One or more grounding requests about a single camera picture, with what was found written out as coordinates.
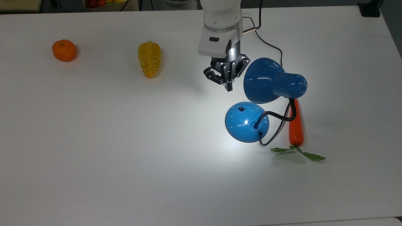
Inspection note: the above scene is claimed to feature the orange toy carrot with leaves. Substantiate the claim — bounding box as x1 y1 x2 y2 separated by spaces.
270 98 326 162

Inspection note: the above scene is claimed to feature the black corner clamp mount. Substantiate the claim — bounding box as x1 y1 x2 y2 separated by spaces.
357 0 383 18

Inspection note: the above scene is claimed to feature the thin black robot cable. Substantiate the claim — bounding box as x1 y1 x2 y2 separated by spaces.
241 16 257 34

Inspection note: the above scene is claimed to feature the light wooden board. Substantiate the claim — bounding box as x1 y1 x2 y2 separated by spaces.
0 0 43 13

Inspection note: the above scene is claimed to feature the box of toy fruits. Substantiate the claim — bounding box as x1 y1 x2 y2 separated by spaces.
82 0 139 12

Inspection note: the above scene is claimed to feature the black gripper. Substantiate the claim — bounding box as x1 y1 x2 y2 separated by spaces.
204 41 251 92

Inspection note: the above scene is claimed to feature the orange toy mandarin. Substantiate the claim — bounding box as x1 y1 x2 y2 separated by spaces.
52 39 77 62

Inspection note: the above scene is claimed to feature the yellow toy starfruit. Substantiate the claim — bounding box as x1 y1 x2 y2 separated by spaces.
138 40 161 79

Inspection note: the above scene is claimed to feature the blue desk lamp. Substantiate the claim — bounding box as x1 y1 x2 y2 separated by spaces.
225 57 307 143

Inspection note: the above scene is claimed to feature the black lamp power cable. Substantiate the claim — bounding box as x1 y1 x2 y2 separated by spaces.
254 0 291 146

